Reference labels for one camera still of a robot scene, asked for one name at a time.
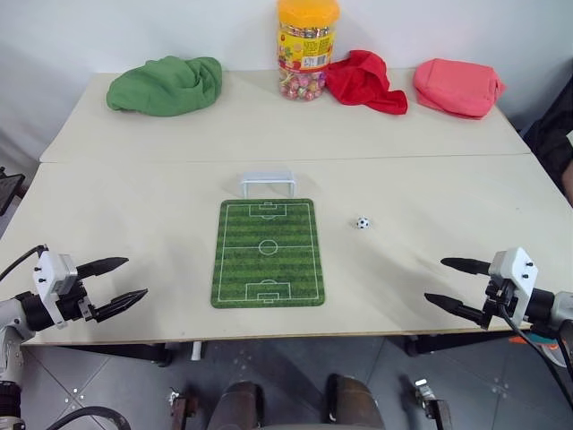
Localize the candy jar with orange lid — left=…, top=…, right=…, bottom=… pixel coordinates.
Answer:
left=275, top=0, right=342, bottom=102

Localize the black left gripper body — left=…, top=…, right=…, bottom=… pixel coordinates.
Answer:
left=56, top=279, right=97, bottom=323

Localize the dark rounded shape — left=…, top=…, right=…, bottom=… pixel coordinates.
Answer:
left=325, top=373, right=387, bottom=430
left=209, top=380, right=266, bottom=430

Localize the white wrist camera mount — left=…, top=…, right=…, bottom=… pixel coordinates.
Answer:
left=487, top=246, right=539, bottom=327
left=32, top=251, right=81, bottom=329

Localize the black floor cable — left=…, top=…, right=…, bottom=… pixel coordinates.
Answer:
left=43, top=405, right=132, bottom=430

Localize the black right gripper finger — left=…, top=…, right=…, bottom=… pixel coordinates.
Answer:
left=440, top=256, right=492, bottom=276
left=423, top=292, right=487, bottom=326

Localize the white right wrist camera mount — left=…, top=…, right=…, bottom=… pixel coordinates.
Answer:
left=487, top=246, right=539, bottom=327

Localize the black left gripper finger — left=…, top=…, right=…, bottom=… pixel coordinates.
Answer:
left=91, top=288, right=150, bottom=323
left=75, top=256, right=131, bottom=280

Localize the person in dark clothing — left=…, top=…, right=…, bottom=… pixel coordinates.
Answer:
left=522, top=71, right=573, bottom=201

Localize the small white toy goal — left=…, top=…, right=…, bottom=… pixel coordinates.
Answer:
left=236, top=170, right=299, bottom=199

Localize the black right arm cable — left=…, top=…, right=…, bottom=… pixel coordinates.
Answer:
left=498, top=304, right=573, bottom=407

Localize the crumpled red cloth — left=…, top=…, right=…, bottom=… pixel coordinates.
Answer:
left=323, top=49, right=410, bottom=118

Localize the black device on stand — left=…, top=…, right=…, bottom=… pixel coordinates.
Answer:
left=0, top=167, right=26, bottom=217

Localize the crumpled green cloth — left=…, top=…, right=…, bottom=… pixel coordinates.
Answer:
left=105, top=55, right=224, bottom=118

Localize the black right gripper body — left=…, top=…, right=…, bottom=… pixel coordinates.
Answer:
left=481, top=273, right=516, bottom=331

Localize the orange and teal shoe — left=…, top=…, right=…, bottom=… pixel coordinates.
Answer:
left=509, top=330, right=566, bottom=367

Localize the green soccer field mat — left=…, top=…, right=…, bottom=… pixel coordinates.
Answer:
left=210, top=198, right=327, bottom=310

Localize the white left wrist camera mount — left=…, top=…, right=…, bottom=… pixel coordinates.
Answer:
left=32, top=251, right=81, bottom=329

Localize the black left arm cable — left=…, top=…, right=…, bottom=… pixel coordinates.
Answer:
left=0, top=244, right=48, bottom=282

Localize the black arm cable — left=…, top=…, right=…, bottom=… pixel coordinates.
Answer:
left=498, top=304, right=573, bottom=407
left=0, top=244, right=48, bottom=282

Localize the folded pink cloth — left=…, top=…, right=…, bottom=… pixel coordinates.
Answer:
left=412, top=57, right=508, bottom=120

